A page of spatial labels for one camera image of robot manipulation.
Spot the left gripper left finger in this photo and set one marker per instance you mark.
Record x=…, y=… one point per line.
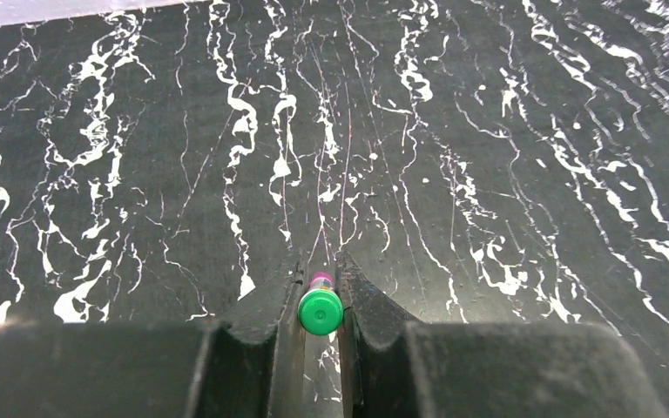
x=247, y=362

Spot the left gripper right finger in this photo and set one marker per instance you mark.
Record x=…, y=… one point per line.
x=394, y=365

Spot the white pen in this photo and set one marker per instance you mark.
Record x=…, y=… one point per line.
x=320, y=310

